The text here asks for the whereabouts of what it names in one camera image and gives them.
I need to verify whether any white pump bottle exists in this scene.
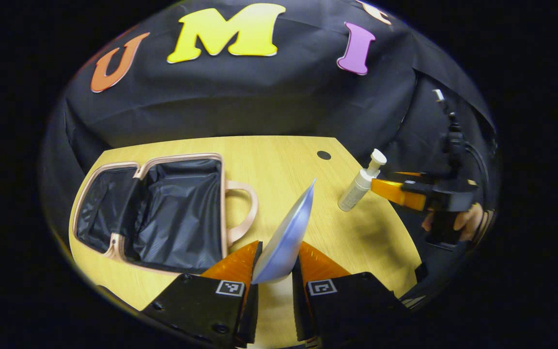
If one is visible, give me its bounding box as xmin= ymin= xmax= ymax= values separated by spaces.
xmin=338 ymin=148 xmax=388 ymax=212

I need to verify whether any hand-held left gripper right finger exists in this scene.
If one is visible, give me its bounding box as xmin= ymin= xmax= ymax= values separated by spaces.
xmin=293 ymin=241 xmax=408 ymax=343

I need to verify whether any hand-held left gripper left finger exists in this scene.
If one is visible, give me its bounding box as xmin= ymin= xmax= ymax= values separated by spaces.
xmin=139 ymin=241 xmax=263 ymax=349

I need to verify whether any black cable with white plug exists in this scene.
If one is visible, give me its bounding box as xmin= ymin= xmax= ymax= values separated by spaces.
xmin=432 ymin=89 xmax=492 ymax=194

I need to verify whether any pink suitcase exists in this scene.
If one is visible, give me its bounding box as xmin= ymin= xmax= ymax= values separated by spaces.
xmin=72 ymin=153 xmax=259 ymax=275

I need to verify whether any white squeeze tube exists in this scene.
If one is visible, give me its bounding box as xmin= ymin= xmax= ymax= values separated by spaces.
xmin=251 ymin=178 xmax=317 ymax=313

